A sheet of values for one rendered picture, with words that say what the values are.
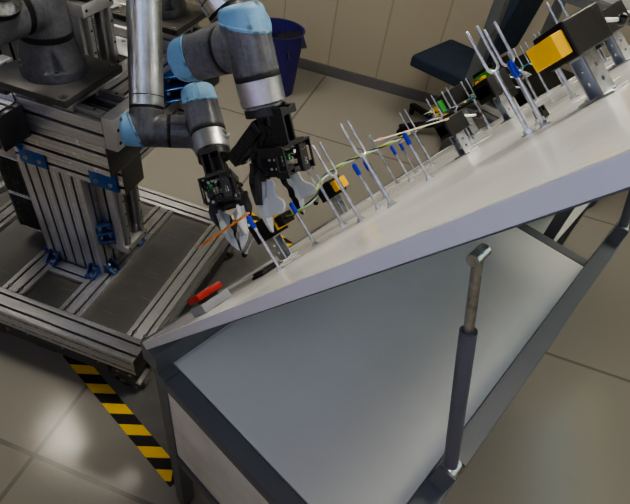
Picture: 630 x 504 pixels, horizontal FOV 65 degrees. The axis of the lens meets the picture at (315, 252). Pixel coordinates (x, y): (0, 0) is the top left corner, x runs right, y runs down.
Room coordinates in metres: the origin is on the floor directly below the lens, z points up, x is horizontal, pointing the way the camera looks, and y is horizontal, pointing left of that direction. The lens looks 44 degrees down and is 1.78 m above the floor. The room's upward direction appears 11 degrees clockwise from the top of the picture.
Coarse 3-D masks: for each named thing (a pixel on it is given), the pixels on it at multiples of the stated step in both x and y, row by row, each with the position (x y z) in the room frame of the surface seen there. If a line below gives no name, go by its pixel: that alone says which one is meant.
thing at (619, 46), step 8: (608, 8) 0.87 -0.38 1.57; (616, 8) 0.88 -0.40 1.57; (624, 8) 0.88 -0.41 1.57; (608, 16) 0.86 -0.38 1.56; (608, 24) 0.85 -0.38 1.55; (616, 32) 0.86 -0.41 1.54; (608, 40) 0.87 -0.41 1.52; (616, 40) 0.85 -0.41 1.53; (624, 40) 0.86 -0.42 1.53; (608, 48) 0.86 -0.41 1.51; (616, 48) 0.87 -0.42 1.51; (624, 48) 0.85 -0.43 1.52; (616, 56) 0.86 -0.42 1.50; (624, 56) 0.84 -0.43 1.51; (616, 64) 0.85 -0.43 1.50
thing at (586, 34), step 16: (576, 16) 0.56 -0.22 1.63; (592, 16) 0.57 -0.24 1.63; (624, 16) 0.61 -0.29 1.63; (544, 32) 0.56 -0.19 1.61; (576, 32) 0.54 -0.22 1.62; (592, 32) 0.55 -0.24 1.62; (608, 32) 0.56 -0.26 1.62; (576, 48) 0.53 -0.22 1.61; (592, 48) 0.55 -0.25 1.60; (560, 64) 0.54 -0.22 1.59; (576, 64) 0.56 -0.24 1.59; (592, 64) 0.54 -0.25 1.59; (592, 80) 0.55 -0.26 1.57; (608, 80) 0.54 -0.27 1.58; (592, 96) 0.54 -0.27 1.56
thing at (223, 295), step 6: (222, 294) 0.52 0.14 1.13; (228, 294) 0.53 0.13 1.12; (210, 300) 0.51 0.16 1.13; (216, 300) 0.51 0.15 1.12; (222, 300) 0.52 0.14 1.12; (198, 306) 0.50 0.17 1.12; (204, 306) 0.49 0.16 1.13; (210, 306) 0.50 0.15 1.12; (192, 312) 0.51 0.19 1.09; (198, 312) 0.50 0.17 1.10; (204, 312) 0.49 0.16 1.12
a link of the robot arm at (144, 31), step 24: (144, 0) 1.08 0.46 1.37; (144, 24) 1.05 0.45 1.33; (144, 48) 1.02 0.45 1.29; (144, 72) 0.99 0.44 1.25; (144, 96) 0.96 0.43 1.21; (120, 120) 0.93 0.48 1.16; (144, 120) 0.93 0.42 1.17; (168, 120) 0.95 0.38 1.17; (144, 144) 0.91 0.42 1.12; (168, 144) 0.93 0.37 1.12
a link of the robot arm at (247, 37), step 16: (224, 16) 0.75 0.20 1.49; (240, 16) 0.75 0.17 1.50; (256, 16) 0.76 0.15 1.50; (224, 32) 0.75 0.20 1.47; (240, 32) 0.74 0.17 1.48; (256, 32) 0.74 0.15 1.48; (224, 48) 0.74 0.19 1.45; (240, 48) 0.73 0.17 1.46; (256, 48) 0.74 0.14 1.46; (272, 48) 0.76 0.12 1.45; (224, 64) 0.74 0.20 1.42; (240, 64) 0.73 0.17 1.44; (256, 64) 0.73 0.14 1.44; (272, 64) 0.74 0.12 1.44; (240, 80) 0.72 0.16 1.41
